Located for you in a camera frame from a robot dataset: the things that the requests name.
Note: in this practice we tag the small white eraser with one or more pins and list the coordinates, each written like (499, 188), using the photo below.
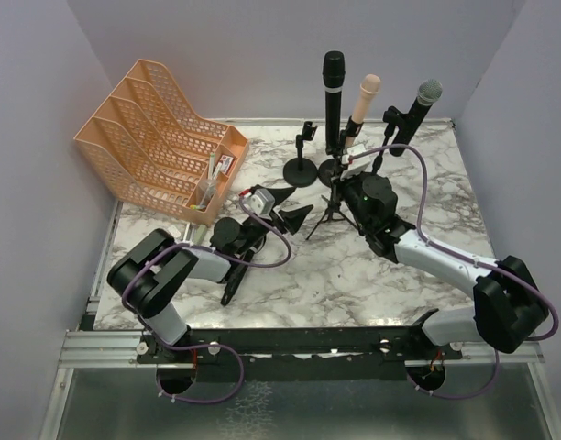
(174, 231)

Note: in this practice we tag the silver mesh head black microphone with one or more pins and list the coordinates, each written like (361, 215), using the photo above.
(428, 93)

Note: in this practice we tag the beige pink microphone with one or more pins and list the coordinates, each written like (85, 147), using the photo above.
(369, 89)

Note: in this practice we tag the black microphone with white ring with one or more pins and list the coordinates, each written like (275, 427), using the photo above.
(333, 73)

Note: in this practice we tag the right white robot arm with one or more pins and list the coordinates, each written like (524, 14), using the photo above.
(506, 307)

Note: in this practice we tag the small black tripod stand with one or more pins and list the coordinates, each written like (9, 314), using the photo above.
(332, 213)

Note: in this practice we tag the pens in organizer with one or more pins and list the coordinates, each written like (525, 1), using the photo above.
(207, 186)

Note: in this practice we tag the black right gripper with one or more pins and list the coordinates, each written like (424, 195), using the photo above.
(349, 184)

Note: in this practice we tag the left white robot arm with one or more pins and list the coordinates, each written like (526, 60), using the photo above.
(150, 274)

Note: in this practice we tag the small red white box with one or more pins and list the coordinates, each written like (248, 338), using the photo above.
(225, 163)

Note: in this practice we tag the grey green stapler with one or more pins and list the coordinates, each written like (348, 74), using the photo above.
(194, 234)

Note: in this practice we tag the black stand with round base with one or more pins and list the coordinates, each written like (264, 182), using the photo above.
(328, 169)

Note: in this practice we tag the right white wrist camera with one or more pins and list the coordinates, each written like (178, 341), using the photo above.
(355, 167)

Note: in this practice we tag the black mounting rail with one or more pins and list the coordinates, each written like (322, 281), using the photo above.
(295, 354)

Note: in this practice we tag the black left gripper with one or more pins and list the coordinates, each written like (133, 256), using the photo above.
(277, 216)

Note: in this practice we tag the orange plastic file organizer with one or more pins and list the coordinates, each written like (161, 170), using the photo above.
(151, 149)

